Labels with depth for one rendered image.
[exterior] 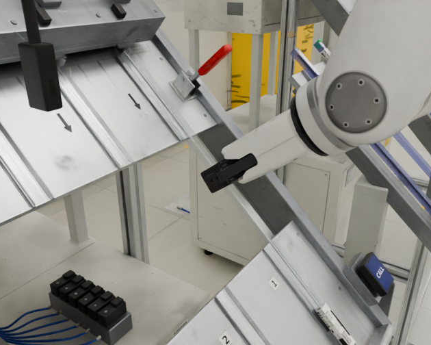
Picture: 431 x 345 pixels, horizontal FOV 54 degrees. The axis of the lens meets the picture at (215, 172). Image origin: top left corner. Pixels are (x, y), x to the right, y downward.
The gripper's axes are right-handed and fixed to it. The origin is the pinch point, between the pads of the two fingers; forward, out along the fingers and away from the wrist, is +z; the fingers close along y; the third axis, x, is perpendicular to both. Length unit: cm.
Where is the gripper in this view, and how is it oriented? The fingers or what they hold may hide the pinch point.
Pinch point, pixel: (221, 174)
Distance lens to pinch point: 55.7
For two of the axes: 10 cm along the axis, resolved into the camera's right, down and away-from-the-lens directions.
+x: 5.0, 8.7, 0.2
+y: -5.7, 3.4, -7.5
